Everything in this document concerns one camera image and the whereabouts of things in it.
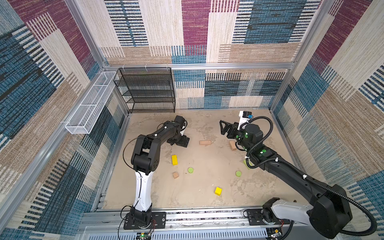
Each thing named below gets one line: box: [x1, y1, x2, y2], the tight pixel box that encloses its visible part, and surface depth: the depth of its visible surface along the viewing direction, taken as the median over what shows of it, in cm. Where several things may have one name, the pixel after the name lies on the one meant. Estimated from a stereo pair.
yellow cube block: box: [214, 187, 223, 196], surface depth 81 cm
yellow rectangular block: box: [171, 154, 179, 166], surface depth 95 cm
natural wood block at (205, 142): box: [199, 140, 212, 145], surface depth 104 cm
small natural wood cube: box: [172, 171, 180, 179], surface depth 89 cm
